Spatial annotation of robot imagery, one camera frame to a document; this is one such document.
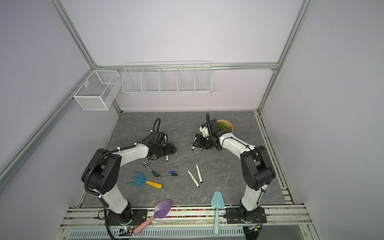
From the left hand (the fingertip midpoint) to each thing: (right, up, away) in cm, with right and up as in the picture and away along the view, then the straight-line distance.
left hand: (173, 151), depth 94 cm
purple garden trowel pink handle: (-3, -28, -18) cm, 33 cm away
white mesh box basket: (-53, +41, +9) cm, 68 cm away
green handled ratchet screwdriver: (-10, -11, -7) cm, 17 cm away
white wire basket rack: (-8, +48, +3) cm, 49 cm away
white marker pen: (-4, -4, -1) cm, 5 cm away
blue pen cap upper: (+1, -12, -5) cm, 13 cm away
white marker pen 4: (+17, -12, -7) cm, 22 cm away
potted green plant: (+33, +17, +4) cm, 38 cm away
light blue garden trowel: (+26, -22, -18) cm, 39 cm away
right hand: (+14, +4, -4) cm, 16 cm away
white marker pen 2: (+13, +5, -6) cm, 16 cm away
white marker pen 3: (+18, +1, +4) cm, 19 cm away
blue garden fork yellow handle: (-16, -14, -10) cm, 24 cm away
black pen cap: (+2, -13, -6) cm, 14 cm away
